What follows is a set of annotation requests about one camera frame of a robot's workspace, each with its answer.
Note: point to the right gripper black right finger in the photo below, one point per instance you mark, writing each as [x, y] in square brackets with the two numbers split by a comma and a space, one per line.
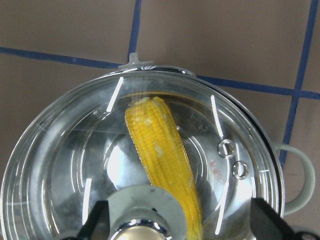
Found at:
[266, 224]

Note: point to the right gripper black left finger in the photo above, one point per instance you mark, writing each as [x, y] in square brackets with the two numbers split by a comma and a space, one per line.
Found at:
[97, 225]

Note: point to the yellow corn cob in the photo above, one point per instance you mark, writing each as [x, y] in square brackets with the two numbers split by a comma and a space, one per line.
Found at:
[162, 154]

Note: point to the glass pot lid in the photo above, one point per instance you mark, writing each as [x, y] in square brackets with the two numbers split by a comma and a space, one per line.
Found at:
[140, 160]

